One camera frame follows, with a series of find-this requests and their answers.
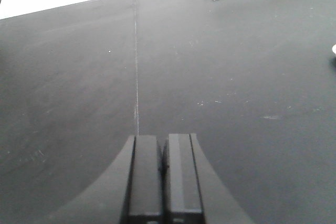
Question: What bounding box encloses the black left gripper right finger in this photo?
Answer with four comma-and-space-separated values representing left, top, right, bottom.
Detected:
164, 134, 253, 223

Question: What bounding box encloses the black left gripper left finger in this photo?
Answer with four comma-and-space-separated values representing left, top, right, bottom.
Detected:
47, 135, 163, 223

